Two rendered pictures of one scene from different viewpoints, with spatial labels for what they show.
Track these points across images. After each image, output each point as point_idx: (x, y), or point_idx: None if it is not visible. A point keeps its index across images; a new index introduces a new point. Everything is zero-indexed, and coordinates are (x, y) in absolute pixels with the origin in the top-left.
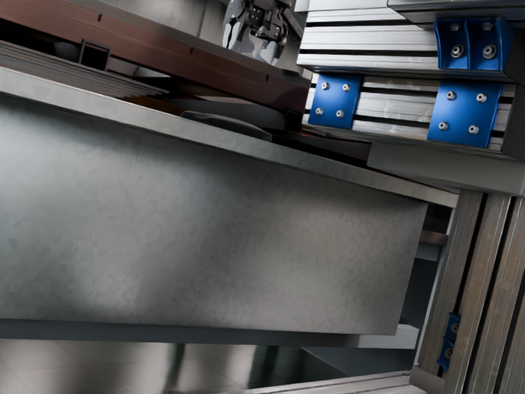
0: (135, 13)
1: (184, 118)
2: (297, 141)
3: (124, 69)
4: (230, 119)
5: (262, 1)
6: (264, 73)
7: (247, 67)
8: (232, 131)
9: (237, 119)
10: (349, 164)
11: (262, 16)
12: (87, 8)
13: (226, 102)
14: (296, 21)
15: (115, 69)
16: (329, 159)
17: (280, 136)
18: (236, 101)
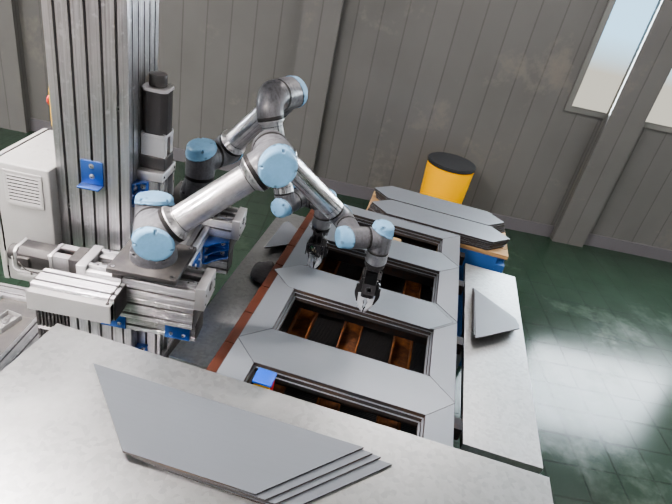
0: (304, 231)
1: (250, 251)
2: (290, 324)
3: (433, 302)
4: (257, 264)
5: (309, 239)
6: (276, 262)
7: (279, 257)
8: (243, 259)
9: (258, 266)
10: (220, 289)
11: (309, 247)
12: (300, 225)
13: (425, 357)
14: (364, 279)
15: (431, 300)
16: (225, 283)
17: (294, 316)
18: (427, 362)
